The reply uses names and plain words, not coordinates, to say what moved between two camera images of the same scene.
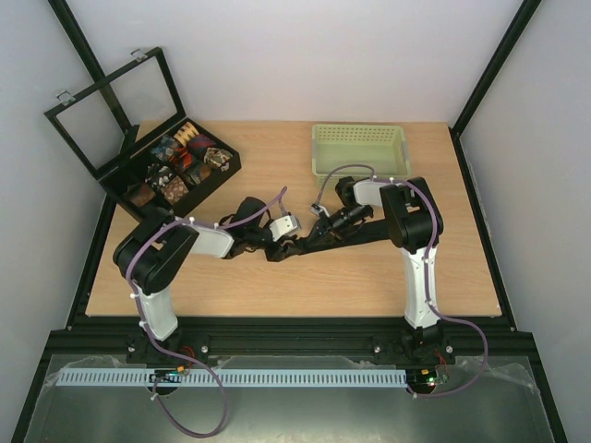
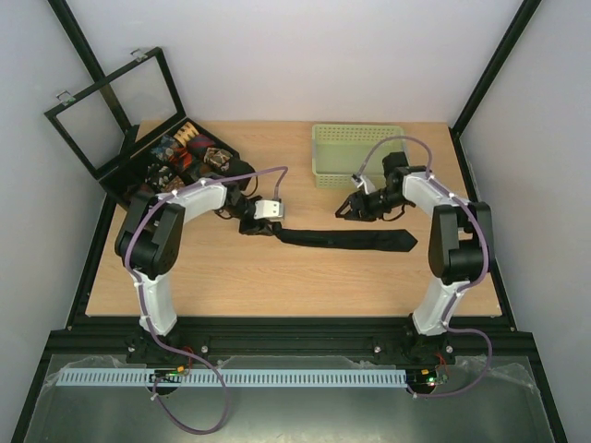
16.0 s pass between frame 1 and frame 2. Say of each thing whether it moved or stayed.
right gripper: moved
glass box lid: stayed
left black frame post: stayed
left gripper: moved
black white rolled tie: stayed
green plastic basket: stayed
